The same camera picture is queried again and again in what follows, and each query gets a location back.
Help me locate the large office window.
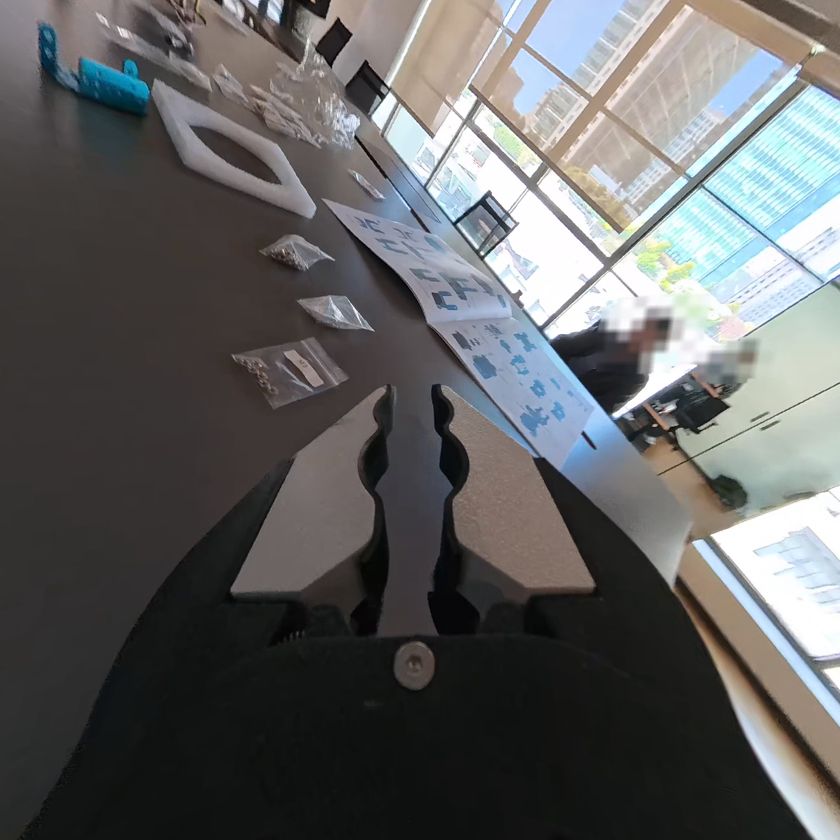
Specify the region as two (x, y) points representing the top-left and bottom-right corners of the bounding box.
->
(384, 0), (840, 342)

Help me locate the blue L-shaped metal bracket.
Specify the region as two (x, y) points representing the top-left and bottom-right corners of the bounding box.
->
(36, 21), (84, 93)

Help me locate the pale green cabinet wall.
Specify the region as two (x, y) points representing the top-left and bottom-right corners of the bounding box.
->
(656, 282), (840, 519)

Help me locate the black mesh office chair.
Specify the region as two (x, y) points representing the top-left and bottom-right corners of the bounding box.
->
(316, 17), (354, 67)
(453, 190), (519, 257)
(346, 60), (392, 116)

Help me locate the clear screw bag white label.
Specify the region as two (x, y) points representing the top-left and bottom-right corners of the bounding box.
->
(231, 336), (350, 409)

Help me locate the blue wide metal bracket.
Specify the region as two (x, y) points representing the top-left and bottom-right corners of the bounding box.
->
(77, 58), (151, 118)

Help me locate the printed instruction booklet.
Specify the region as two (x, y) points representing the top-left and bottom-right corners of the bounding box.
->
(323, 199), (595, 470)

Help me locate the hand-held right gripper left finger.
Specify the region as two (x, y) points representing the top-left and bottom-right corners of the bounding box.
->
(230, 385), (397, 636)

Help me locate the wide beige roller blind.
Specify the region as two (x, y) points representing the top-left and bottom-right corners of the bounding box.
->
(472, 0), (815, 232)

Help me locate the narrow beige roller blind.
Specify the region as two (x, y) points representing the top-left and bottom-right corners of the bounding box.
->
(390, 0), (506, 132)

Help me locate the white foam frame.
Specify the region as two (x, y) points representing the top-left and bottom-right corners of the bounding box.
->
(151, 79), (317, 219)

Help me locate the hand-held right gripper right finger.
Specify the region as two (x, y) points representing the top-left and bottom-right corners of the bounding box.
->
(430, 384), (598, 636)

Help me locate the dark grey desk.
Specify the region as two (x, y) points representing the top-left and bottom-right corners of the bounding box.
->
(0, 0), (694, 840)

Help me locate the pile of small parts bags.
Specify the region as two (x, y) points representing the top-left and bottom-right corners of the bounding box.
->
(210, 62), (316, 143)

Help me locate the side office window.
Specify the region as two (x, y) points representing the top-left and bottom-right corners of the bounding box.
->
(709, 489), (840, 690)

